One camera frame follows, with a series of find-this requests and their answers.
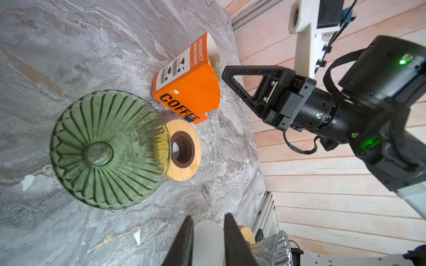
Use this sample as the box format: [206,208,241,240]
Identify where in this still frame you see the frosted white mug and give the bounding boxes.
[192,219,225,266]

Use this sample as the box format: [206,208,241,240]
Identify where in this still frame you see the orange coffee filter box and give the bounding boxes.
[152,32,221,125]

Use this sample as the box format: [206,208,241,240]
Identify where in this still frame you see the wooden ring dripper stand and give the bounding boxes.
[239,226,256,246]

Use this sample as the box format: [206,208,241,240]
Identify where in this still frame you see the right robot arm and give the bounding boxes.
[222,35,426,217]

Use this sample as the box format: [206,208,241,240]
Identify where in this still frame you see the brown paper filter stack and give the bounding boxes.
[206,32,220,82]

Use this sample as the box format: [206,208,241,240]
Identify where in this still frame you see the right camera cable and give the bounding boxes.
[319,0,360,64]

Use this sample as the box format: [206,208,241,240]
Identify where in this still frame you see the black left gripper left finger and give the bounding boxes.
[162,216,194,266]

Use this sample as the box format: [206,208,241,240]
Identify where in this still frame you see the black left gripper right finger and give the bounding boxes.
[224,213,257,266]

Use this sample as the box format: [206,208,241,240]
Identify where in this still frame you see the green glass dripper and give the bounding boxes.
[50,90,172,209]

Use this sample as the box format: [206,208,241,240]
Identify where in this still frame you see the aluminium rail base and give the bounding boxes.
[250,191,280,242]

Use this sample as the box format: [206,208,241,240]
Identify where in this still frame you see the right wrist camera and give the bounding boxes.
[288,1,357,79]

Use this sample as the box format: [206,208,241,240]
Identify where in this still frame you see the clear glass dripper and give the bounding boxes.
[250,230,293,266]

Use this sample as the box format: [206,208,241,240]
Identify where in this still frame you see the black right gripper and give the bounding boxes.
[221,65,360,144]

